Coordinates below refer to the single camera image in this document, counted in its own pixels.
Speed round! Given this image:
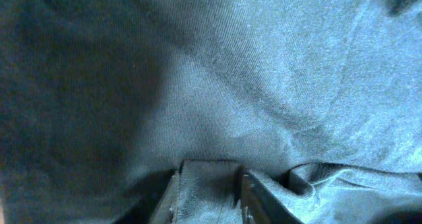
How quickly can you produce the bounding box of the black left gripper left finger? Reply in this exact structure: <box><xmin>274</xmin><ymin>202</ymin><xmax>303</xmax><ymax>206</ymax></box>
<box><xmin>114</xmin><ymin>169</ymin><xmax>180</xmax><ymax>224</ymax></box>

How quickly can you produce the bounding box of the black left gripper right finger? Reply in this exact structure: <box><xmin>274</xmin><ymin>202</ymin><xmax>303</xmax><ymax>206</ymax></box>
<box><xmin>240</xmin><ymin>172</ymin><xmax>303</xmax><ymax>224</ymax></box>

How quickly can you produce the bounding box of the black t-shirt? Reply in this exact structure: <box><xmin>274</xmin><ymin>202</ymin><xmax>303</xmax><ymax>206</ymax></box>
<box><xmin>1</xmin><ymin>0</ymin><xmax>421</xmax><ymax>223</ymax></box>

